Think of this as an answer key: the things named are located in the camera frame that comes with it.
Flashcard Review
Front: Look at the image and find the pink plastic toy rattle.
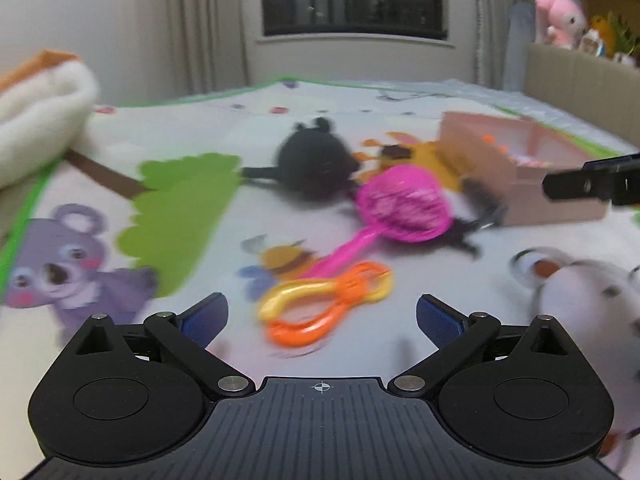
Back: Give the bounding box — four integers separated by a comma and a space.
299, 166, 453, 281

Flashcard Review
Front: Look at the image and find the printed animal play mat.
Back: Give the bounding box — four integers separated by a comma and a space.
0, 77, 640, 480

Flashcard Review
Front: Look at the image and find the white orange fleece blanket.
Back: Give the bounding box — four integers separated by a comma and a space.
0, 49, 101, 192

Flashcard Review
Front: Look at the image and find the small black toy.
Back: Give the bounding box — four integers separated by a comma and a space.
450, 175, 507, 262

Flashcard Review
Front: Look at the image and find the cardboard box of toys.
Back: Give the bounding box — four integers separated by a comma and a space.
521, 42, 640, 142

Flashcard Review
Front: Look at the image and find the pink cardboard box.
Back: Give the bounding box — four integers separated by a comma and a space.
439, 111, 613, 227

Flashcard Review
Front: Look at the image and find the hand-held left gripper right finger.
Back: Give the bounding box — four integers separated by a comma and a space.
387, 294, 576, 398

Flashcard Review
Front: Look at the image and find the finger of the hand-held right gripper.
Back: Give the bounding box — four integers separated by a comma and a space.
542, 166, 640, 207
584, 152, 640, 172

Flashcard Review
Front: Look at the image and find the yellow green toy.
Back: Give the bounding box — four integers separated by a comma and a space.
589, 9, 640, 63

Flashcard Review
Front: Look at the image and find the pink plush toy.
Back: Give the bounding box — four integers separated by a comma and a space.
535, 0, 589, 50

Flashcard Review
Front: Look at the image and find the white spotted plush dog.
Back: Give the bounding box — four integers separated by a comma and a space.
510, 246, 640, 476

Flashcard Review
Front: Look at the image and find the black round plush toy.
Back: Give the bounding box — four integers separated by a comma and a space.
242, 116, 363, 200

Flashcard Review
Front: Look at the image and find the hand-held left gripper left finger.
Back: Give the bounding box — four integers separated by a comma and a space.
59, 292, 257, 398

